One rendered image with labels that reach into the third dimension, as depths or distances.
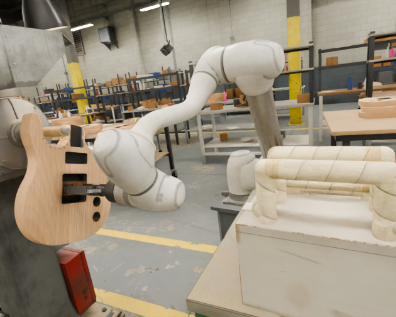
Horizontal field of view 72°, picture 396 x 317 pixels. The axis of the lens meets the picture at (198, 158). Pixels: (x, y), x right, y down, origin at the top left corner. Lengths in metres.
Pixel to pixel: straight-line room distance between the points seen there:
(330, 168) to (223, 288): 0.34
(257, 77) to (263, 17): 11.01
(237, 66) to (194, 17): 11.97
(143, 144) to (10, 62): 0.37
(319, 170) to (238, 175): 1.00
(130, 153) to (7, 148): 0.56
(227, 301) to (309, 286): 0.17
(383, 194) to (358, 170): 0.04
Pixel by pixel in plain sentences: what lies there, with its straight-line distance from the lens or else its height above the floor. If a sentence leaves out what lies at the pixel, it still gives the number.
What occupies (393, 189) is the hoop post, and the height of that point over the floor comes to 1.18.
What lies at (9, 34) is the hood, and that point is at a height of 1.51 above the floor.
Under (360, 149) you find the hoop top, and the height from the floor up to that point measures 1.21.
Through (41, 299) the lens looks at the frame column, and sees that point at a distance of 1.49.
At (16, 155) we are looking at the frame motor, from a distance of 1.12.
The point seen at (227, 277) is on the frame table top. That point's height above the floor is 0.93.
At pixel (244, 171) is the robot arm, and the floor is 0.89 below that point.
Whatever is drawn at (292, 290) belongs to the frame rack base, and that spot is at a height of 0.99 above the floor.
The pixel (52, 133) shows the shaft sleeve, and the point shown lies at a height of 1.25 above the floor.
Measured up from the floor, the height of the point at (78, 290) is 0.45.
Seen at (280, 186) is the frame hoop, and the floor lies 1.14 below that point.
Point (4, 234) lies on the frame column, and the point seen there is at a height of 0.88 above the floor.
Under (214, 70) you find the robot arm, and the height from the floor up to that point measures 1.38.
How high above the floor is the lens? 1.34
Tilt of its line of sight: 15 degrees down
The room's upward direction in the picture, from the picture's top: 7 degrees counter-clockwise
